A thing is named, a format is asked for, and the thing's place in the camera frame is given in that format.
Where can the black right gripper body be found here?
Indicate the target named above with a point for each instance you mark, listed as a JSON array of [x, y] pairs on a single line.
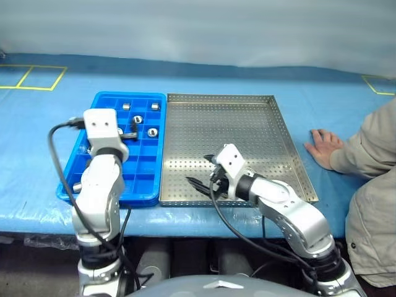
[[221, 184]]

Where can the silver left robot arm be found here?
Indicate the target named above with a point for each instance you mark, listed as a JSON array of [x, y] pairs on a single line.
[[99, 191]]

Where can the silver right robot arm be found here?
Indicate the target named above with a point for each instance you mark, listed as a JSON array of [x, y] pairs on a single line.
[[294, 213]]

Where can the person's beige sleeved forearm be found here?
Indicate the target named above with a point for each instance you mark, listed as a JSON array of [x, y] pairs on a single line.
[[365, 145]]

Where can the perforated steel tray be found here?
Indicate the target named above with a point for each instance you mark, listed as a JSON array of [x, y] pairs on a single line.
[[222, 130]]

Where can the blue plastic compartment tray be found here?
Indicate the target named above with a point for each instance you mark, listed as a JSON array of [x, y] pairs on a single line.
[[145, 173]]

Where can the person's right hand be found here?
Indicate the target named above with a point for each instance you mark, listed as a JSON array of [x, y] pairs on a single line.
[[326, 148]]

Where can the small metal roller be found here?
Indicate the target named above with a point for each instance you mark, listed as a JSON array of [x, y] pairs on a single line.
[[155, 106], [120, 131], [126, 107], [77, 187], [137, 119], [152, 132]]

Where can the dark grey rounded cylinder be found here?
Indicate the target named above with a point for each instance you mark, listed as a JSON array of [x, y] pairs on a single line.
[[235, 260], [154, 256]]

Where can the blue plastic table cover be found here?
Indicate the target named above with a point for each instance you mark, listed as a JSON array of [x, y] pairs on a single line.
[[216, 80]]

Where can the silver robot torso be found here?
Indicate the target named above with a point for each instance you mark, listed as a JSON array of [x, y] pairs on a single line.
[[216, 287]]

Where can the clear plastic film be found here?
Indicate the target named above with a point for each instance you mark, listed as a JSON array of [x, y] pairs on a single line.
[[46, 241]]

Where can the person's beige jacket torso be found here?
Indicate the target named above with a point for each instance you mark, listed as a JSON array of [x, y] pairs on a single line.
[[374, 232]]

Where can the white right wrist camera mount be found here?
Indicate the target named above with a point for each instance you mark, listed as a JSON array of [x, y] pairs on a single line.
[[231, 161]]

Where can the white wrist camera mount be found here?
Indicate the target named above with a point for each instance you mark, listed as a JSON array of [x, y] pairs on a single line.
[[100, 123], [231, 161]]

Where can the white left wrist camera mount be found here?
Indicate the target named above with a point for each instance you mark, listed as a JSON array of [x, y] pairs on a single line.
[[100, 123]]

